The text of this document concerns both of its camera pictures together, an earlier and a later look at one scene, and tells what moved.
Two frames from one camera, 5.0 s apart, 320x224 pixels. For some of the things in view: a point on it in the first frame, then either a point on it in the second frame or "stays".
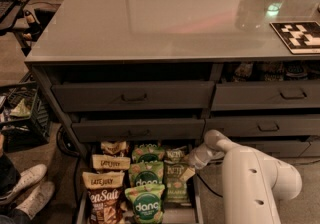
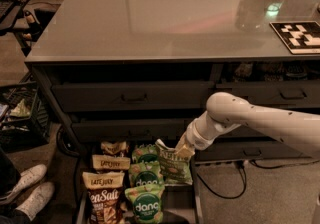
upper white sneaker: x=28 y=179 stays
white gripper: x=201 y=158 → x=194 y=137
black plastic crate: x=25 y=119 stays
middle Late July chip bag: x=109 y=163 stays
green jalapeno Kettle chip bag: x=177 y=190 → x=176 y=169
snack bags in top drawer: x=276 y=71 stays
